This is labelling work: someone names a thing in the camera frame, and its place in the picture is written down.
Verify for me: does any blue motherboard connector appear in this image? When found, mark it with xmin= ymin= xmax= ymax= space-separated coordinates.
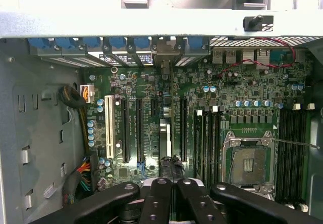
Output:
xmin=137 ymin=161 xmax=146 ymax=180

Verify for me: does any black RAM slot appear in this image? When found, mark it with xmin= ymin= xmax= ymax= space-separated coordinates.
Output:
xmin=300 ymin=106 xmax=307 ymax=204
xmin=279 ymin=106 xmax=286 ymax=204
xmin=210 ymin=105 xmax=218 ymax=184
xmin=293 ymin=106 xmax=300 ymax=204
xmin=286 ymin=106 xmax=293 ymax=204
xmin=217 ymin=105 xmax=224 ymax=184
xmin=203 ymin=107 xmax=210 ymax=187

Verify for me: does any CPU socket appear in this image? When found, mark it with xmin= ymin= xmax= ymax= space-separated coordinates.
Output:
xmin=222 ymin=130 xmax=278 ymax=194

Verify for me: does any silver socket cover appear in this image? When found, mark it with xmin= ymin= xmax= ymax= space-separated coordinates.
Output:
xmin=252 ymin=183 xmax=275 ymax=199

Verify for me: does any white expansion slot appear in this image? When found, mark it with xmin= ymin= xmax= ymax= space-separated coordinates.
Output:
xmin=104 ymin=95 xmax=114 ymax=159

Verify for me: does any short black expansion slot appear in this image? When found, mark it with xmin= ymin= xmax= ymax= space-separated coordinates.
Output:
xmin=150 ymin=99 xmax=158 ymax=118

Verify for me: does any socket locking lever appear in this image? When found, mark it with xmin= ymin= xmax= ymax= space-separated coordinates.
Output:
xmin=271 ymin=137 xmax=321 ymax=149

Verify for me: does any green Dell motherboard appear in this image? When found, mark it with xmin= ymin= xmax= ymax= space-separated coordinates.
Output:
xmin=83 ymin=54 xmax=313 ymax=209

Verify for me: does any white power connector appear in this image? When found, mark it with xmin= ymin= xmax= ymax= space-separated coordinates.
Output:
xmin=79 ymin=84 xmax=95 ymax=104

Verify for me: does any black open PC case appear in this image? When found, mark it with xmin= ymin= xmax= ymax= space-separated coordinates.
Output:
xmin=0 ymin=9 xmax=323 ymax=224

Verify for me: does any black case lock latch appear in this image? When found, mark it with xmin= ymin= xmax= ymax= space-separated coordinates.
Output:
xmin=242 ymin=14 xmax=275 ymax=32

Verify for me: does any coloured power wire bundle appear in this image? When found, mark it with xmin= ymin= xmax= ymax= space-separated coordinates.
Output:
xmin=63 ymin=154 xmax=98 ymax=206

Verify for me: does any black sleeved wire bundle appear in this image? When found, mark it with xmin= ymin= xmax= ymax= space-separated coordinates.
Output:
xmin=59 ymin=85 xmax=89 ymax=150

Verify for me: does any red black twisted wire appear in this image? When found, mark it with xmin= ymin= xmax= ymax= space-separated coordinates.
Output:
xmin=218 ymin=37 xmax=296 ymax=78

